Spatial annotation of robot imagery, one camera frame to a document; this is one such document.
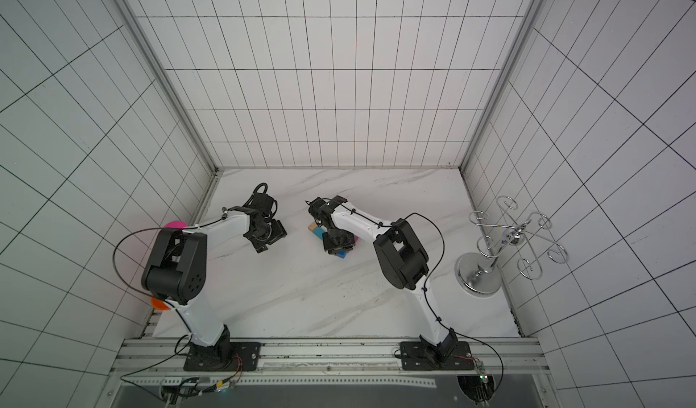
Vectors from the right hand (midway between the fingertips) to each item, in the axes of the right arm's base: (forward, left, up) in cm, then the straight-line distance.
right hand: (341, 244), depth 94 cm
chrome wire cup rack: (-8, -46, 0) cm, 46 cm away
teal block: (+5, +9, -2) cm, 11 cm away
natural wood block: (+7, +11, 0) cm, 13 cm away
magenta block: (-2, -5, +8) cm, 10 cm away
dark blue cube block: (-5, -1, +2) cm, 5 cm away
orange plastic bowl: (-25, +50, +6) cm, 57 cm away
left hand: (-1, +23, 0) cm, 23 cm away
